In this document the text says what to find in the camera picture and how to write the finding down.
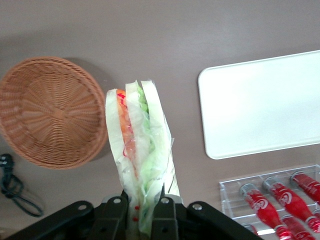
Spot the round brown wicker basket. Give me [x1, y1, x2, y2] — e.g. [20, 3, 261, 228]
[0, 56, 109, 171]

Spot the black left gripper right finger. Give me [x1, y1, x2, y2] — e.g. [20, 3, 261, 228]
[150, 185, 180, 240]

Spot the clear acrylic bottle rack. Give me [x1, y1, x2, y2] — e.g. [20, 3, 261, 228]
[218, 163, 320, 240]

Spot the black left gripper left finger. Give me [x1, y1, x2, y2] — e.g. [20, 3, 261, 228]
[91, 190, 130, 240]

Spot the black power cable with plug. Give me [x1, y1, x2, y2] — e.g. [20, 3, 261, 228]
[0, 153, 45, 218]

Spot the beige plastic tray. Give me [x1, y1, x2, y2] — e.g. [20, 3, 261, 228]
[197, 49, 320, 161]

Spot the triangle sandwich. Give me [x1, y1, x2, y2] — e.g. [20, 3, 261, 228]
[104, 79, 183, 240]

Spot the red cola bottle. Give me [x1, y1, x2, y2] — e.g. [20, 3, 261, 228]
[305, 207, 320, 226]
[239, 183, 291, 240]
[289, 170, 320, 202]
[280, 214, 317, 240]
[261, 175, 320, 234]

